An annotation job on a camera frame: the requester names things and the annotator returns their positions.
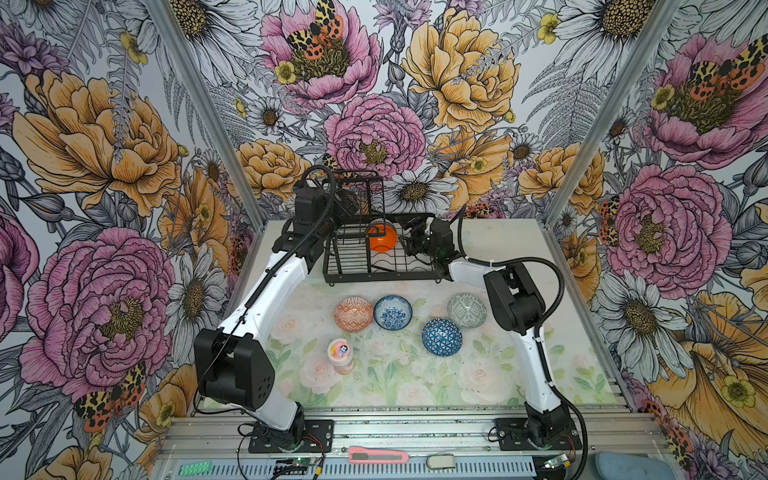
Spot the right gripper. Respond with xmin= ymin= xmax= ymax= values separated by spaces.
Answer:
xmin=398 ymin=215 xmax=441 ymax=258

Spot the orange plastic bowl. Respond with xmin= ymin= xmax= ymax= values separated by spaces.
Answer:
xmin=367 ymin=222 xmax=398 ymax=253

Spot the black wire dish rack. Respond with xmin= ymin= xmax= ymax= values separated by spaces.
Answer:
xmin=323 ymin=170 xmax=460 ymax=285

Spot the blue floral ceramic bowl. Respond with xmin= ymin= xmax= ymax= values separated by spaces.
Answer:
xmin=373 ymin=295 xmax=413 ymax=331

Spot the orange patterned ceramic bowl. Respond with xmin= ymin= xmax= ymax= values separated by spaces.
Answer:
xmin=334 ymin=296 xmax=374 ymax=333

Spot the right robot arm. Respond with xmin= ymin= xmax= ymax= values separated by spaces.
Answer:
xmin=396 ymin=213 xmax=576 ymax=449

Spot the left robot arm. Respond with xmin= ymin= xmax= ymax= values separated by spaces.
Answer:
xmin=194 ymin=175 xmax=359 ymax=450

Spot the green patterned ceramic bowl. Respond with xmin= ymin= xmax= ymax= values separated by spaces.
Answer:
xmin=447 ymin=293 xmax=488 ymax=329

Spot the dark blue patterned bowl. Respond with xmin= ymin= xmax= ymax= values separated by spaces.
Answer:
xmin=421 ymin=318 xmax=463 ymax=357

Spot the pink lidded small jar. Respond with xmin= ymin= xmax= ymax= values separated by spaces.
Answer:
xmin=327 ymin=338 xmax=355 ymax=375

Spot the grey oval object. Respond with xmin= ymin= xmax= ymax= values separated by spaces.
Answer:
xmin=426 ymin=454 xmax=456 ymax=471

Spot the pink utility knife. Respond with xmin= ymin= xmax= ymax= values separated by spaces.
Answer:
xmin=348 ymin=446 xmax=410 ymax=465

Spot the blue cloth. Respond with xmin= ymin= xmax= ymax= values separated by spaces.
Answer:
xmin=594 ymin=452 xmax=676 ymax=480

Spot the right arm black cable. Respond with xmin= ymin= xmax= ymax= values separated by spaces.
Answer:
xmin=455 ymin=206 xmax=589 ymax=480

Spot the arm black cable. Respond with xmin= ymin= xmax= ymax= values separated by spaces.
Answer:
xmin=455 ymin=206 xmax=589 ymax=480
xmin=191 ymin=164 xmax=338 ymax=415

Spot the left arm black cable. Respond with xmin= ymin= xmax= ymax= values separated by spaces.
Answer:
xmin=191 ymin=164 xmax=338 ymax=415

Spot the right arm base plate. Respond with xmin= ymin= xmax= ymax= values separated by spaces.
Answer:
xmin=487 ymin=418 xmax=582 ymax=452

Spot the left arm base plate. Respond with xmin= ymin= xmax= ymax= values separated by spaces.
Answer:
xmin=247 ymin=419 xmax=335 ymax=454

